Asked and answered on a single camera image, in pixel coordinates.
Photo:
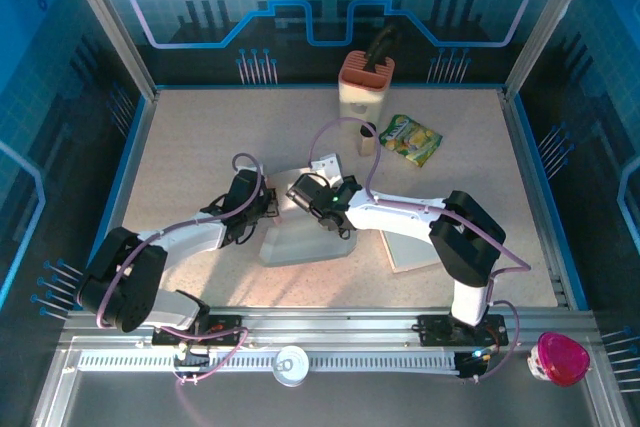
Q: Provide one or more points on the aluminium frame post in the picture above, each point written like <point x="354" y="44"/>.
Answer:
<point x="549" y="22"/>
<point x="109" y="22"/>

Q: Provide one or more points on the white paper box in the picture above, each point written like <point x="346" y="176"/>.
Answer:
<point x="410" y="257"/>

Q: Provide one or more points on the pink paper box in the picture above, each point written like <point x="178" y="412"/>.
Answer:
<point x="300" y="252"/>

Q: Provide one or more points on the pink plastic cup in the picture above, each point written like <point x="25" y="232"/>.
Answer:
<point x="562" y="357"/>

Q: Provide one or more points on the small bottle with black cap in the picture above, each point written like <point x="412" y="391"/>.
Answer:
<point x="366" y="142"/>

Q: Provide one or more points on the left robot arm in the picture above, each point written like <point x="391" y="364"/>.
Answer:
<point x="190" y="242"/>

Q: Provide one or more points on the green snack bag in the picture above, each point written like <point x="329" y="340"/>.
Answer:
<point x="407" y="139"/>

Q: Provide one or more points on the cream and orange knife block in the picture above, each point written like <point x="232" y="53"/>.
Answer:
<point x="360" y="97"/>

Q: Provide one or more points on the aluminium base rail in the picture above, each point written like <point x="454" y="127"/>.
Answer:
<point x="325" y="322"/>

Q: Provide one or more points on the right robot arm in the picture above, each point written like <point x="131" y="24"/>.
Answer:
<point x="400" y="212"/>

